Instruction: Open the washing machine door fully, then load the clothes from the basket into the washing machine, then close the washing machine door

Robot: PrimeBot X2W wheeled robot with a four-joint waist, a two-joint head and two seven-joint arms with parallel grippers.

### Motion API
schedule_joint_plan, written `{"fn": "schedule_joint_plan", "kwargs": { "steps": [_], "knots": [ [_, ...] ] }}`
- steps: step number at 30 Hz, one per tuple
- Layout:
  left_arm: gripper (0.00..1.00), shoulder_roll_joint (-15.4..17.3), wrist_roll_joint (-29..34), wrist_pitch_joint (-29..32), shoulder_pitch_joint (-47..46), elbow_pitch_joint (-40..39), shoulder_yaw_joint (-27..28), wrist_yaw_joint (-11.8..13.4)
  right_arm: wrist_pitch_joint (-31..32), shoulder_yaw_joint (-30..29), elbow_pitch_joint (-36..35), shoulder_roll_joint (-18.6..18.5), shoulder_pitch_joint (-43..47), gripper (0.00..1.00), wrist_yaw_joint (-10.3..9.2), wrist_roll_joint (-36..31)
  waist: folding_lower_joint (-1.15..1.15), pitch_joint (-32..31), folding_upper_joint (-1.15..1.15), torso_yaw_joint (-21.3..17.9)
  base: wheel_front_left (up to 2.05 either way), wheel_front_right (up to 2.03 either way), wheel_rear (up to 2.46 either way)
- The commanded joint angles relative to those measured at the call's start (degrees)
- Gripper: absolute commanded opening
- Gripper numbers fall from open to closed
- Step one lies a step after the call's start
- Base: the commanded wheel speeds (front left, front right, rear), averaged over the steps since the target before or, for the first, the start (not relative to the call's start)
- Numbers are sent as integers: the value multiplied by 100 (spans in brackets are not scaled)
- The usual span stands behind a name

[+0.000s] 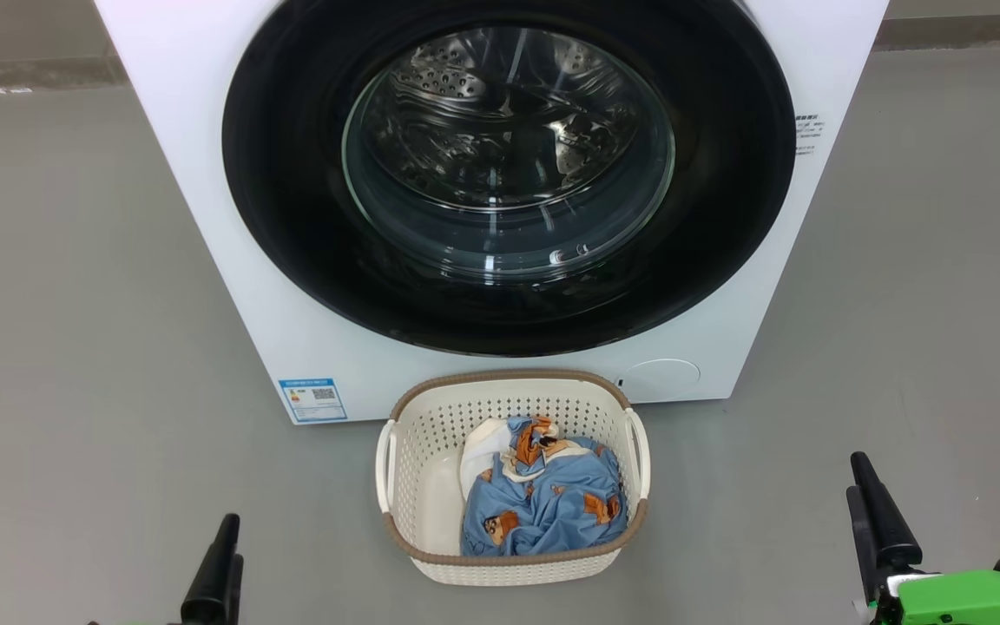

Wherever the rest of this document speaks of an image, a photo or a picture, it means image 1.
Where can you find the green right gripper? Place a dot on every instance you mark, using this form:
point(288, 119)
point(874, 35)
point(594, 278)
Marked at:
point(969, 603)

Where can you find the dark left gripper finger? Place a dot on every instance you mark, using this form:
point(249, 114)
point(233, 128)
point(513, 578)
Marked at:
point(238, 590)
point(209, 590)

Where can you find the white garment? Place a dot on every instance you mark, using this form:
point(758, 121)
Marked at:
point(483, 444)

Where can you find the blue garment with orange print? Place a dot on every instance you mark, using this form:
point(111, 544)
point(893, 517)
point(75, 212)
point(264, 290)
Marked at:
point(552, 512)

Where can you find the black glass washer door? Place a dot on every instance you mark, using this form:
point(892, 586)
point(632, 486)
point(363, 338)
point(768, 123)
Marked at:
point(292, 217)

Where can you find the white front-load washing machine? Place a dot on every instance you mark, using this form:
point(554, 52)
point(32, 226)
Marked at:
point(205, 260)

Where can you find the stainless steel washing machine drum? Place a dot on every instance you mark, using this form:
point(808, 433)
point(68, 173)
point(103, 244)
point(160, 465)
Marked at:
point(465, 82)

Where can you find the cream perforated laundry basket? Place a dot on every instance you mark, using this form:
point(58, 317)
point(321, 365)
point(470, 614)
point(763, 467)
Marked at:
point(413, 486)

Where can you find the blue energy label sticker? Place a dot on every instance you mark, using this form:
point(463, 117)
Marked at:
point(313, 399)

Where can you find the round white filter cover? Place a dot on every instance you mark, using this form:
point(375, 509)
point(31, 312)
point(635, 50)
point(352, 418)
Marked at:
point(661, 380)

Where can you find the small printed text sticker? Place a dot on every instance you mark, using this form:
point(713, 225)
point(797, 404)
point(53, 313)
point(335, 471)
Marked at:
point(808, 134)

